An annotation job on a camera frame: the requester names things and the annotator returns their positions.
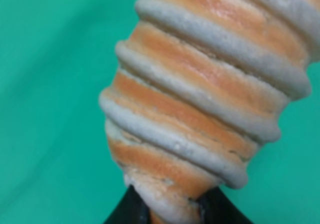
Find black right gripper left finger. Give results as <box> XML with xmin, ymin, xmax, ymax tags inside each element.
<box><xmin>103</xmin><ymin>185</ymin><xmax>152</xmax><ymax>224</ymax></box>

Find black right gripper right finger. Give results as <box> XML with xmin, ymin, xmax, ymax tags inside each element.
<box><xmin>198</xmin><ymin>187</ymin><xmax>251</xmax><ymax>224</ymax></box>

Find orange striped bread roll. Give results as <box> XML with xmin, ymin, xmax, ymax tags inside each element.
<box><xmin>99</xmin><ymin>0</ymin><xmax>320</xmax><ymax>224</ymax></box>

